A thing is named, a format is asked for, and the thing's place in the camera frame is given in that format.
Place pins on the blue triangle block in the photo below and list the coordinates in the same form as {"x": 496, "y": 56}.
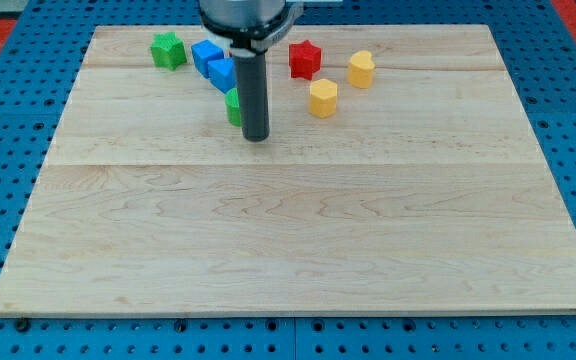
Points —
{"x": 222, "y": 74}

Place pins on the yellow heart block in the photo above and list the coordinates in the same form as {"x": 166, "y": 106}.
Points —
{"x": 361, "y": 68}

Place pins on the red star block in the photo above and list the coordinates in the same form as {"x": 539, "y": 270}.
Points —
{"x": 304, "y": 60}

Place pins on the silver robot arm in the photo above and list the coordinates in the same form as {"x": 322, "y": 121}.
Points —
{"x": 247, "y": 29}

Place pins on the blue cube block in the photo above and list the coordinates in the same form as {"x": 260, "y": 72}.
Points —
{"x": 203, "y": 52}

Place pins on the yellow hexagon block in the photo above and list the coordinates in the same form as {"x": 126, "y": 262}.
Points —
{"x": 323, "y": 96}

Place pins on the green star block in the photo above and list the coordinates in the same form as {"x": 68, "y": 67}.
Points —
{"x": 168, "y": 51}

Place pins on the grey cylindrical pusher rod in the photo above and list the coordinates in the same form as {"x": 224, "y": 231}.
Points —
{"x": 251, "y": 83}

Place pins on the wooden board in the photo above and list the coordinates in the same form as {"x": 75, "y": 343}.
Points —
{"x": 426, "y": 194}

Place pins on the green circle block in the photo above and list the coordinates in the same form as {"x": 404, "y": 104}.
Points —
{"x": 231, "y": 100}

